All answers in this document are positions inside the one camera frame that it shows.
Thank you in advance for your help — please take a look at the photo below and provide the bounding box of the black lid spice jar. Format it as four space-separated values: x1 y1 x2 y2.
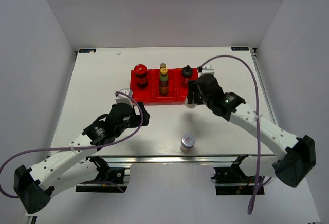
180 65 193 88

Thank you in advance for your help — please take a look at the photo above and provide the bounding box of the yellow cap sauce bottle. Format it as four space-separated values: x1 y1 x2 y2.
159 67 169 95

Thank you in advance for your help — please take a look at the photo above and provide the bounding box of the red lid sauce jar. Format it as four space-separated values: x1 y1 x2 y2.
134 64 148 88

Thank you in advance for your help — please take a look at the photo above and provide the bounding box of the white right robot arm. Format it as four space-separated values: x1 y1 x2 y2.
186 74 316 187

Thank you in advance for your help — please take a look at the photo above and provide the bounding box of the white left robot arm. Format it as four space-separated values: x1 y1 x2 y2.
13 102 150 214

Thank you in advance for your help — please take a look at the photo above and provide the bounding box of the right red plastic bin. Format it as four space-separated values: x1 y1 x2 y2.
174 68 198 103

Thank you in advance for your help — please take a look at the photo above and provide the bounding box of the red plastic bin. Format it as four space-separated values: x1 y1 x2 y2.
130 70 154 104
174 68 198 103
152 69 176 104

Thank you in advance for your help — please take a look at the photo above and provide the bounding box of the left red plastic bin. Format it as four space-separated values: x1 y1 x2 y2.
130 70 154 104

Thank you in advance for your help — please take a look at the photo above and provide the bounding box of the middle red plastic bin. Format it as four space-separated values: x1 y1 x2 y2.
152 69 176 104

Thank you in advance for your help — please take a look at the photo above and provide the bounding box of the silver lid glass jar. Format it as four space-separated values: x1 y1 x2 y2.
180 134 196 153

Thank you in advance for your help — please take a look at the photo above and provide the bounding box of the right blue corner label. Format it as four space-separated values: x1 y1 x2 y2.
231 46 249 51

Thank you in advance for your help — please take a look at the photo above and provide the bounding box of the blue corner label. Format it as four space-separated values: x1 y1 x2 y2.
231 46 249 51
78 48 96 53

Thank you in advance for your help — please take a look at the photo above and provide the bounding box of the left blue corner label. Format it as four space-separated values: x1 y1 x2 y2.
78 48 96 53

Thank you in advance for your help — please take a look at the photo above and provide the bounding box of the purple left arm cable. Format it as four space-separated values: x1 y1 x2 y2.
0 92 142 199

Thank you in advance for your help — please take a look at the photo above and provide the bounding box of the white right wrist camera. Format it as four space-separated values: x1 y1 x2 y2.
197 64 215 77

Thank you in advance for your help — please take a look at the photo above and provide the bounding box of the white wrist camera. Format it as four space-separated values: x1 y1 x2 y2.
197 64 215 77
115 88 133 106

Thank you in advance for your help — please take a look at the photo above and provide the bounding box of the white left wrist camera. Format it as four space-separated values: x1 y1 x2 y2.
115 88 133 106

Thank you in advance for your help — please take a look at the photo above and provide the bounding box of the aluminium table front rail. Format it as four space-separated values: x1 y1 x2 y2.
97 154 268 164

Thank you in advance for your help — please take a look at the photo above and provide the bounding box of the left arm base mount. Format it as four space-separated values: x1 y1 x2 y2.
75 156 130 193

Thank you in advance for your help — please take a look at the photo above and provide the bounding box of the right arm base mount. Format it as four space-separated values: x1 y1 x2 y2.
210 155 255 196

